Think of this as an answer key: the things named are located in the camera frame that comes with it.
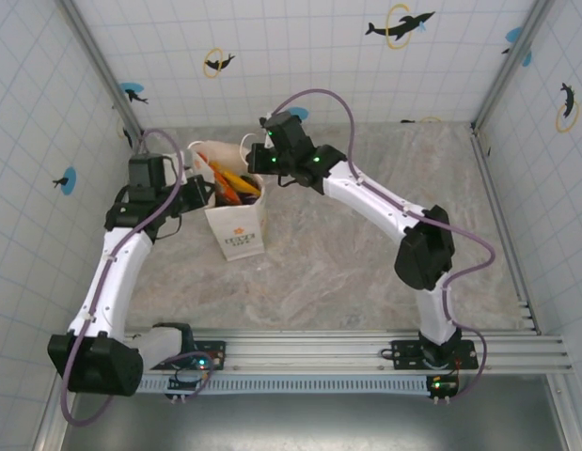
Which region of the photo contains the controller board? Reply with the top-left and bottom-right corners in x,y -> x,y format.
425,374 -> 460,405
165,374 -> 212,404

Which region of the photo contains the large dolphin ring sticker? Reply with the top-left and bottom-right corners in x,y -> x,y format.
364,3 -> 436,51

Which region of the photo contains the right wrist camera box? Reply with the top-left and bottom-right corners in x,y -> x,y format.
259,111 -> 305,150

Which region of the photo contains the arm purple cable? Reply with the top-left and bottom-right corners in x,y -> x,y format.
59,127 -> 216,428
270,87 -> 496,400

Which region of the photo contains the aluminium mounting rail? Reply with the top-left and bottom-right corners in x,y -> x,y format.
59,331 -> 574,375

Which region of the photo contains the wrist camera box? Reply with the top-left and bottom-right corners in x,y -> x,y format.
128,154 -> 167,190
259,111 -> 305,150

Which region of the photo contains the right controller board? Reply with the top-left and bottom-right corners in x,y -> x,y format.
425,374 -> 460,405

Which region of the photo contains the left controller board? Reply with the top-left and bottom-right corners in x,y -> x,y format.
165,374 -> 212,404

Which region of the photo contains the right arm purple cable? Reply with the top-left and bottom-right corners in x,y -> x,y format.
270,87 -> 496,400

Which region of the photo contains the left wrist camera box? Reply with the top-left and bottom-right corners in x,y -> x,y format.
128,154 -> 167,190

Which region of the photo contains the yellow ring dolphin sticker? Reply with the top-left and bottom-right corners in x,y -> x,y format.
116,117 -> 134,149
203,46 -> 237,80
555,82 -> 581,134

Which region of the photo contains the white paper bag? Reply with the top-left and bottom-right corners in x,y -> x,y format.
186,133 -> 268,263

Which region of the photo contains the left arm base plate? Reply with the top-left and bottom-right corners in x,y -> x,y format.
177,340 -> 227,372

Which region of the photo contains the yellow snack packet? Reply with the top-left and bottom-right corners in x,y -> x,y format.
223,169 -> 262,194

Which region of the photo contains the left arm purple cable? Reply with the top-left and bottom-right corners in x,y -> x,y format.
59,127 -> 216,428

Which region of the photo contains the white slotted cable duct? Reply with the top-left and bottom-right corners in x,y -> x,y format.
130,374 -> 435,395

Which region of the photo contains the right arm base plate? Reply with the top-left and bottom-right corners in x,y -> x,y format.
391,337 -> 479,371

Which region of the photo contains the aluminium frame post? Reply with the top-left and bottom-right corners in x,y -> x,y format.
59,0 -> 145,138
472,0 -> 554,132

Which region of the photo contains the orange white Fox's packet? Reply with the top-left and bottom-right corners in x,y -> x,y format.
209,161 -> 238,207

